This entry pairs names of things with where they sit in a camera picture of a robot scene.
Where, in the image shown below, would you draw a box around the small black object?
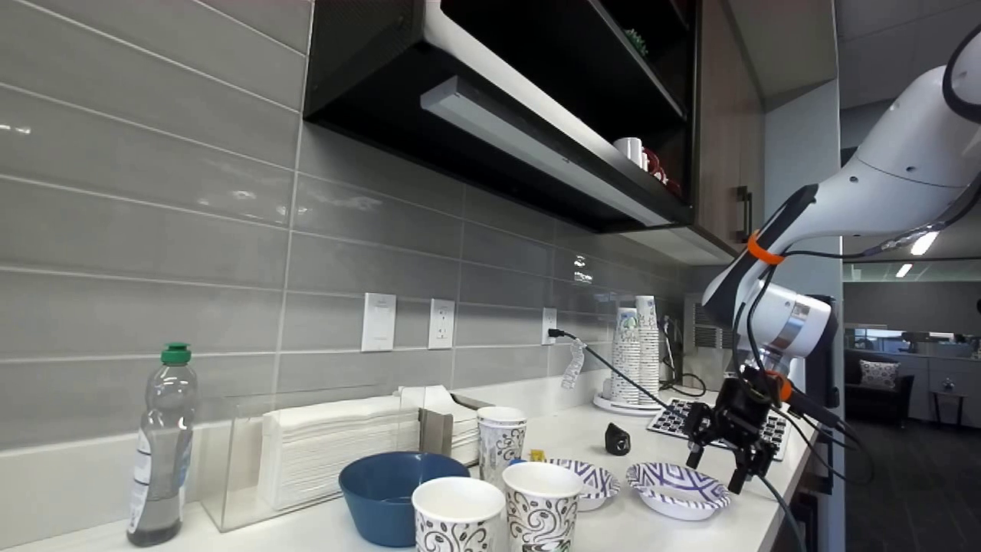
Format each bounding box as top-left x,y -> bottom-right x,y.
602,421 -> 636,461

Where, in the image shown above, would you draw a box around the solid blue bowl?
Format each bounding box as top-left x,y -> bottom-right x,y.
336,449 -> 471,550

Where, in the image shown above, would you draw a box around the white wall outlet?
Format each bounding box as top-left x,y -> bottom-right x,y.
427,297 -> 456,351

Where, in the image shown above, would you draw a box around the red item in cabinet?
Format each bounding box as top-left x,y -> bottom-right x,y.
648,150 -> 676,194

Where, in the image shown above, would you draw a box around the ceiling light panel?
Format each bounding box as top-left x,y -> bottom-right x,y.
905,226 -> 944,261

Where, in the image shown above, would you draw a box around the dark countertop appliance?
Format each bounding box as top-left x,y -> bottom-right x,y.
655,311 -> 689,393

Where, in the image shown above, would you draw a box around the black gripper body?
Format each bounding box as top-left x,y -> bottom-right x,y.
710,374 -> 784,449

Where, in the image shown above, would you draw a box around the white light switch plate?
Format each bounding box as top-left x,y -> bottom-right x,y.
358,290 -> 397,352

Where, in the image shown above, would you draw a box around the clear acrylic napkin holder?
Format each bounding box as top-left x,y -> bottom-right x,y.
199,404 -> 422,535

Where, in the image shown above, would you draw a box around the white napkins in grey holder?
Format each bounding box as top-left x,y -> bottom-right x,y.
394,384 -> 481,464

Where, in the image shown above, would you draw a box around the under-cabinet light strip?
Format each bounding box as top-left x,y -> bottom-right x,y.
417,75 -> 676,231

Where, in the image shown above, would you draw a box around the tall paper cup stack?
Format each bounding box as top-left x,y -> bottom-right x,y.
609,300 -> 644,408
636,290 -> 661,401

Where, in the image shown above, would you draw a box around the black wall cabinet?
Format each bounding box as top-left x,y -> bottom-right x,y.
302,0 -> 707,237

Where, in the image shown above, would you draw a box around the white napkins in clear holder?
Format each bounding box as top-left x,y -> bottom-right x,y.
257,399 -> 422,515

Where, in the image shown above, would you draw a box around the white mug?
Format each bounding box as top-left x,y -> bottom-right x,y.
613,134 -> 653,172

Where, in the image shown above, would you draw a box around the clear bottle with green cap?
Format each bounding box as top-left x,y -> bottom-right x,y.
125,340 -> 201,550

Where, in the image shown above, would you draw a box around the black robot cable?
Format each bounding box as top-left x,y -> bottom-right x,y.
742,181 -> 981,485

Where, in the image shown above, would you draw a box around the dark armchair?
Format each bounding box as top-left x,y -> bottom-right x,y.
842,351 -> 915,429

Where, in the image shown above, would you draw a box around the black patterned paper cup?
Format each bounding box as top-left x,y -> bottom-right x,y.
407,475 -> 510,552
500,461 -> 585,552
474,404 -> 531,485

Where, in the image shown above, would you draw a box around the grey napkin holder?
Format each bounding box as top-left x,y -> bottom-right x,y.
417,401 -> 484,469

